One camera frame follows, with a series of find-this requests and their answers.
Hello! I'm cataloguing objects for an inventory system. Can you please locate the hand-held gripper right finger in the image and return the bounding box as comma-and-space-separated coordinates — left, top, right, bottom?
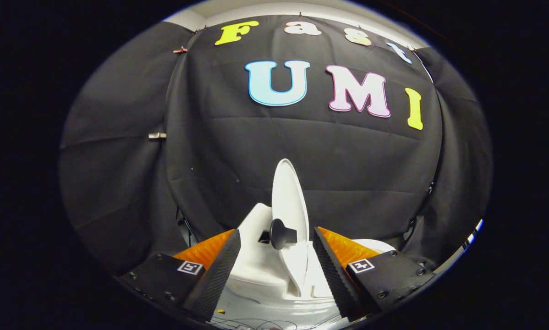
312, 227, 436, 321

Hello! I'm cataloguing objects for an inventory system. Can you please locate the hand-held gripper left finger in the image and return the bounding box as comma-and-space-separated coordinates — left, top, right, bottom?
119, 229, 242, 323

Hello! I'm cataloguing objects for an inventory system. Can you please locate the black round lid lift tab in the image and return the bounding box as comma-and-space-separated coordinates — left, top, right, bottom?
258, 219, 298, 250

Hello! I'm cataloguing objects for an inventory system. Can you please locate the white toilet lid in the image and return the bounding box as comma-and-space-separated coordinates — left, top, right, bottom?
272, 159, 310, 297

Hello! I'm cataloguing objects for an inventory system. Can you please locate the white ceramic toilet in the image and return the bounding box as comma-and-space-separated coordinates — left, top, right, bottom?
210, 203, 396, 329

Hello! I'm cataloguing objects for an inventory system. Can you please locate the black backdrop cloth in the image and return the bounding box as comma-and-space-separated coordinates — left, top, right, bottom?
58, 14, 493, 275

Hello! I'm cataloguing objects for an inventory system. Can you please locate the black floor cable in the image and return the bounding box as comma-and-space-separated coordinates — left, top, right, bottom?
210, 309, 344, 330

